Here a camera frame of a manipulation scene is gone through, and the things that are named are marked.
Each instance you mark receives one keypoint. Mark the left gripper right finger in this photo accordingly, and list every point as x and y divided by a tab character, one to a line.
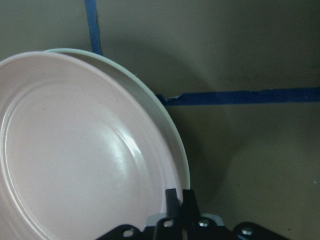
199	226

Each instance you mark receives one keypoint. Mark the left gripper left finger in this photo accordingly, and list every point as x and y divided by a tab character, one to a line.
170	227

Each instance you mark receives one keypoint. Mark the pink plate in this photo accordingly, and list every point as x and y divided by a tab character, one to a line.
78	154

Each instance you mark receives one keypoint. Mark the cream plate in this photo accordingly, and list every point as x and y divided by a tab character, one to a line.
146	98

